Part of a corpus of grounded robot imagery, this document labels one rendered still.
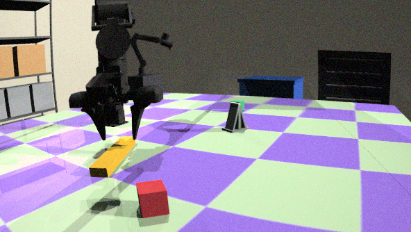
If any red cube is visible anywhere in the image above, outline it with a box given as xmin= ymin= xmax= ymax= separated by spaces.
xmin=136 ymin=179 xmax=170 ymax=218

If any yellow bar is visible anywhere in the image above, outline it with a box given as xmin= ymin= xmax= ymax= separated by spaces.
xmin=89 ymin=136 xmax=136 ymax=178

